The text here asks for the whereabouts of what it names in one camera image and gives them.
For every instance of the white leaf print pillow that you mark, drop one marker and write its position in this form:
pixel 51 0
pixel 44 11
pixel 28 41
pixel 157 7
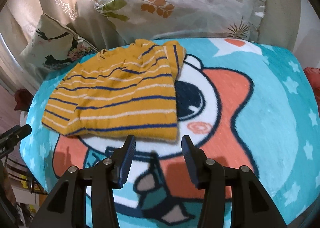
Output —
pixel 160 19

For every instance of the white cushion black figure print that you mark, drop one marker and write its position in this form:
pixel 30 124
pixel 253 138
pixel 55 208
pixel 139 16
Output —
pixel 55 46

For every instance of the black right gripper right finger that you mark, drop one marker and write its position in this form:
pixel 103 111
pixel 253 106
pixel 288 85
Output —
pixel 252 206

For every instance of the red object at right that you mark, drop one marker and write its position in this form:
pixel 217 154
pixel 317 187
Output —
pixel 313 76

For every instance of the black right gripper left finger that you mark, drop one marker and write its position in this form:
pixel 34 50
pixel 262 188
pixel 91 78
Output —
pixel 65 205

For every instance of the blue cartoon star blanket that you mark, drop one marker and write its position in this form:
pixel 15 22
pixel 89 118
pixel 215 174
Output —
pixel 241 103

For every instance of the yellow striped sweater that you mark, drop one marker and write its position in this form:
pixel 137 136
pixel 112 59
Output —
pixel 125 91

